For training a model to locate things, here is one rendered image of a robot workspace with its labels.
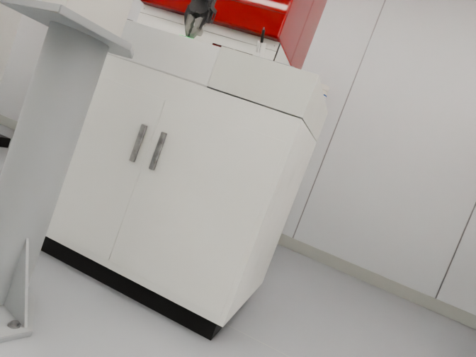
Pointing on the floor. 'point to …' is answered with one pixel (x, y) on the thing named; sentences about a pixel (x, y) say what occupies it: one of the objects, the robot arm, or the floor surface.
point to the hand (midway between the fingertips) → (188, 36)
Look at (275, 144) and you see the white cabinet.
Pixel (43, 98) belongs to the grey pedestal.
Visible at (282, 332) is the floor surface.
